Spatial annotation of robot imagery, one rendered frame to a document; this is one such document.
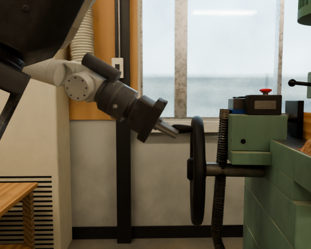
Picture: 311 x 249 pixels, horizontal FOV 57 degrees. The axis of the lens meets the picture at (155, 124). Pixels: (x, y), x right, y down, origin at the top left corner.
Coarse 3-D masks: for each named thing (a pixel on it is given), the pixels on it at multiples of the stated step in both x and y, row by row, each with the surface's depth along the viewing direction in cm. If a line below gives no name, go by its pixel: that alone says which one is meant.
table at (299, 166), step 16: (272, 144) 68; (288, 144) 62; (304, 144) 62; (240, 160) 69; (256, 160) 69; (272, 160) 68; (288, 160) 58; (304, 160) 51; (288, 176) 58; (304, 176) 51
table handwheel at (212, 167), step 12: (192, 120) 75; (192, 132) 85; (192, 144) 88; (204, 144) 66; (192, 156) 89; (204, 156) 65; (192, 168) 75; (204, 168) 64; (216, 168) 75; (228, 168) 75; (240, 168) 75; (252, 168) 75; (264, 168) 74; (192, 180) 88; (204, 180) 64; (192, 192) 86; (204, 192) 64; (192, 204) 83; (204, 204) 65; (192, 216) 69
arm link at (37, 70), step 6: (48, 60) 72; (30, 66) 72; (36, 66) 71; (42, 66) 71; (24, 72) 73; (30, 72) 72; (36, 72) 72; (42, 72) 71; (36, 78) 73; (42, 78) 72
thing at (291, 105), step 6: (288, 102) 77; (294, 102) 73; (300, 102) 71; (288, 108) 77; (294, 108) 73; (300, 108) 71; (282, 114) 75; (288, 114) 75; (294, 114) 73; (300, 114) 71; (288, 120) 75; (294, 120) 73; (300, 120) 71; (288, 126) 77; (294, 126) 73; (300, 126) 72; (288, 132) 77; (294, 132) 73; (300, 132) 72
